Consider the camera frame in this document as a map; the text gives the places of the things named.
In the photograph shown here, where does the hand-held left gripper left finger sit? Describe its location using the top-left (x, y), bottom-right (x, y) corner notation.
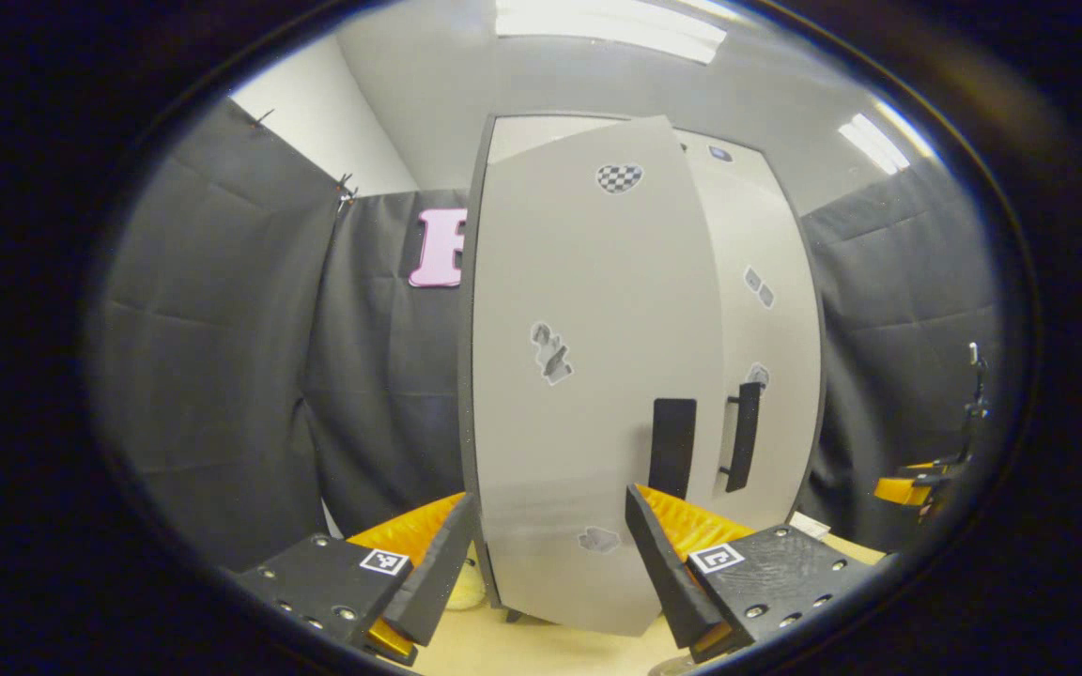
top-left (234, 492), bottom-right (479, 666)

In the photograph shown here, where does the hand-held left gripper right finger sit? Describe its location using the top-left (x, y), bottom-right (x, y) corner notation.
top-left (625, 484), bottom-right (899, 665)

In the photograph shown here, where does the white cabinet door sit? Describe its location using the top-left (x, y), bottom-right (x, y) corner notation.
top-left (687, 183), bottom-right (826, 527)
top-left (469, 115), bottom-right (727, 638)

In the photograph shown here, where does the white cabinet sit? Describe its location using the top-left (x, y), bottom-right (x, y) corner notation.
top-left (456, 113), bottom-right (828, 625)

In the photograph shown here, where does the pale yellow round object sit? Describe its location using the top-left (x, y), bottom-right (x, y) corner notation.
top-left (447, 559), bottom-right (488, 612)

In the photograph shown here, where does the black backdrop cloth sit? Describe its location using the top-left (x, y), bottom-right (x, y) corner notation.
top-left (88, 99), bottom-right (471, 574)
top-left (796, 155), bottom-right (1007, 555)

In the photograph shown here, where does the rectangular ceiling light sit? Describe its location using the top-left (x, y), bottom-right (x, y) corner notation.
top-left (837, 113), bottom-right (938, 176)

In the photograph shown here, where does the large ceiling light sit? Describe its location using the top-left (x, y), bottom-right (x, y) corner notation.
top-left (494, 0), bottom-right (728, 65)

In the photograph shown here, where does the black door handle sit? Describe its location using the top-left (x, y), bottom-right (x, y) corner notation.
top-left (718, 382), bottom-right (764, 494)
top-left (649, 398), bottom-right (698, 500)

